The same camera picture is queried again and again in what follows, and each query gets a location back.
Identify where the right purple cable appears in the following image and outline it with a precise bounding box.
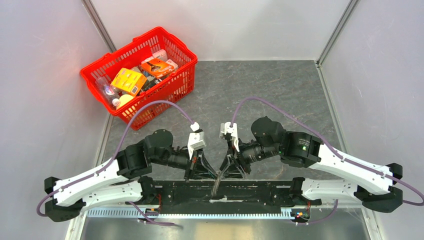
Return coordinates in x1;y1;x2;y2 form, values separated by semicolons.
230;96;424;227

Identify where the red plastic shopping basket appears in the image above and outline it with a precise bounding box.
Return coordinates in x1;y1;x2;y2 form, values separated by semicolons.
80;26;198;124

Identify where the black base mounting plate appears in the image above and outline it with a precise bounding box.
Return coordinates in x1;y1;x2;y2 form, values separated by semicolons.
135;180;323;215

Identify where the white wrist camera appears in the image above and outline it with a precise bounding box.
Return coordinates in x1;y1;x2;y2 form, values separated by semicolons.
219;122;240;152
187;131;207;160

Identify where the yellow orange carton box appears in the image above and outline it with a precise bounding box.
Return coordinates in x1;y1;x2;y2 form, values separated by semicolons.
111;67;147;97

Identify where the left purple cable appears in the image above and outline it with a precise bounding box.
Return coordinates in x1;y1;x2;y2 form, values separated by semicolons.
36;100;200;227

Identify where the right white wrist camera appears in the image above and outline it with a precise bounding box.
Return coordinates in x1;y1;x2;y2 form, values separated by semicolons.
219;122;240;152

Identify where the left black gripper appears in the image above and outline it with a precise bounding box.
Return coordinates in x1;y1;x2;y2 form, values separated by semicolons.
151;147;218;182

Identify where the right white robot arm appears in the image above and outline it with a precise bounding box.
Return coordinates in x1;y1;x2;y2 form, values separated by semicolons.
219;116;403;213

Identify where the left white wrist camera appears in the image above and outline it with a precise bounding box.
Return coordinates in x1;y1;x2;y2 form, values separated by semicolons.
187;131;207;160

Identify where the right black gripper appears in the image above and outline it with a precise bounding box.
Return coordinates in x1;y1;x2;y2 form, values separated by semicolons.
219;136;281;180

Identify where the white slotted cable duct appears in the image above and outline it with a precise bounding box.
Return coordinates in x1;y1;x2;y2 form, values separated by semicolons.
86;206;294;220

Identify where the white small box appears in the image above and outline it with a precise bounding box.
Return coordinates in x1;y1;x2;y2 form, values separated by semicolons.
141;49;169;64

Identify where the clear plastic bottle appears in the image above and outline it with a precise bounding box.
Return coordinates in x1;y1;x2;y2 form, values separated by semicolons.
95;76;121;108

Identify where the purple cable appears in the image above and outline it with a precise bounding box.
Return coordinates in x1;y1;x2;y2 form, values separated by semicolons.
36;100;200;227
230;96;424;227

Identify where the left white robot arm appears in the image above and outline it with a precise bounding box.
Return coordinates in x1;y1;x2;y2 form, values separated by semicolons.
42;129;217;222

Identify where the yellow round ball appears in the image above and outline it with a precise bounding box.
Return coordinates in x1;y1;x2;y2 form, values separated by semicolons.
116;94;134;109

